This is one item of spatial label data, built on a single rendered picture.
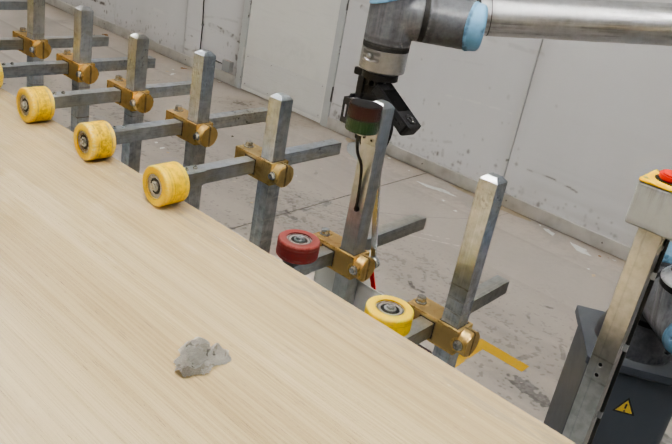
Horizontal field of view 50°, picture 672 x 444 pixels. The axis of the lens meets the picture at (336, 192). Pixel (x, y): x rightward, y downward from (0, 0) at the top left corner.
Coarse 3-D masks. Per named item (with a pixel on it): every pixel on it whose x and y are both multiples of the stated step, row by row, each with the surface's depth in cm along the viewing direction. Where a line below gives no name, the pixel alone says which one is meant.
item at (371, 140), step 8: (360, 104) 127; (368, 104) 127; (376, 104) 128; (360, 120) 126; (360, 136) 129; (368, 136) 132; (376, 136) 131; (368, 144) 133; (360, 160) 132; (360, 168) 134; (360, 176) 134; (360, 184) 135
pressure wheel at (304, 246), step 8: (288, 232) 137; (296, 232) 137; (304, 232) 138; (280, 240) 133; (288, 240) 134; (296, 240) 134; (304, 240) 135; (312, 240) 135; (280, 248) 133; (288, 248) 132; (296, 248) 132; (304, 248) 132; (312, 248) 133; (280, 256) 134; (288, 256) 132; (296, 256) 132; (304, 256) 132; (312, 256) 133; (304, 264) 133
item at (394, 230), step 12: (408, 216) 165; (420, 216) 166; (384, 228) 157; (396, 228) 158; (408, 228) 162; (420, 228) 166; (384, 240) 156; (324, 252) 142; (288, 264) 135; (312, 264) 139; (324, 264) 142
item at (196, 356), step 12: (180, 348) 99; (192, 348) 98; (204, 348) 99; (216, 348) 98; (180, 360) 96; (192, 360) 96; (204, 360) 97; (216, 360) 97; (228, 360) 99; (192, 372) 94; (204, 372) 95
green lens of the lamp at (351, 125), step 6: (348, 120) 128; (354, 120) 126; (348, 126) 128; (354, 126) 127; (360, 126) 126; (366, 126) 126; (372, 126) 127; (378, 126) 128; (354, 132) 127; (360, 132) 127; (366, 132) 127; (372, 132) 127
